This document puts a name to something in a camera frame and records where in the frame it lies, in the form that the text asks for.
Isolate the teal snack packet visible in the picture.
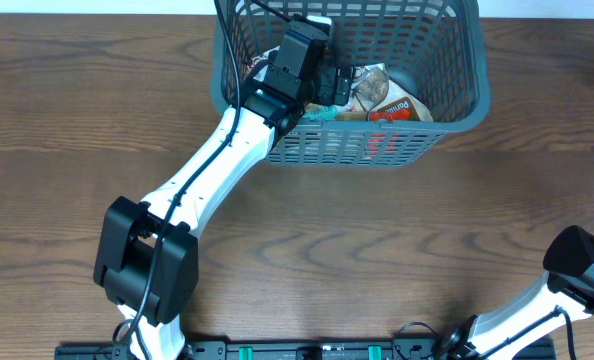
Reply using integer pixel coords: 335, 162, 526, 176
302, 104, 340, 121

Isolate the Panifee snack bag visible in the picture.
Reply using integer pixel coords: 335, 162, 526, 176
245, 46, 279, 102
334, 64, 433, 123

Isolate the orange cracker package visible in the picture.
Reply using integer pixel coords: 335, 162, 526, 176
367, 109, 411, 158

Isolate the grey plastic basket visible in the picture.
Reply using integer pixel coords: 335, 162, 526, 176
210, 0, 491, 167

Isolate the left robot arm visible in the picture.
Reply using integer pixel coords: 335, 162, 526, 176
93, 16, 351, 359

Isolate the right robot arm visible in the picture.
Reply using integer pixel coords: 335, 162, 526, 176
435, 225, 594, 359

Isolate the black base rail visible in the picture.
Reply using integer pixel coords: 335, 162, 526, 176
54, 337, 558, 360

